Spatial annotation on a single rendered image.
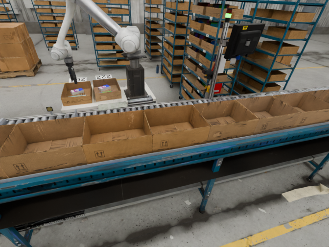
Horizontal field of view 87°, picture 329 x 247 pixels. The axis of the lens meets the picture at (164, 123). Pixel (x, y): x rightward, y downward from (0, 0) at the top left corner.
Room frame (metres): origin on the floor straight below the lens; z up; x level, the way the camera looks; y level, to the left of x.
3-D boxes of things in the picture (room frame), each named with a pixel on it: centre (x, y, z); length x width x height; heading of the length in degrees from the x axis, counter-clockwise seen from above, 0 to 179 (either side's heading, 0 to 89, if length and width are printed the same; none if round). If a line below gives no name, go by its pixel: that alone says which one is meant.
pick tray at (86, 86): (1.74, 0.99, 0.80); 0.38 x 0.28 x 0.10; 21
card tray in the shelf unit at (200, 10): (3.09, -0.52, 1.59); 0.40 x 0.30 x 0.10; 17
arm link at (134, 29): (1.90, 0.37, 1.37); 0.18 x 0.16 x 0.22; 5
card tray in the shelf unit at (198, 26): (3.09, -0.52, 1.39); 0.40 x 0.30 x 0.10; 16
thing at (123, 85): (1.90, 0.68, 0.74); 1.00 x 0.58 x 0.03; 112
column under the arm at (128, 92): (1.91, 0.37, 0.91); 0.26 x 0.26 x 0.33; 22
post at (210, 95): (1.91, -0.53, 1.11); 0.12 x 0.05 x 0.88; 108
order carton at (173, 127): (0.99, -0.07, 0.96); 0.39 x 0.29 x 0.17; 108
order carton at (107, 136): (0.87, 0.30, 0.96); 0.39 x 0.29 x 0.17; 108
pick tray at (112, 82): (1.88, 0.71, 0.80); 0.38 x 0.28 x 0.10; 24
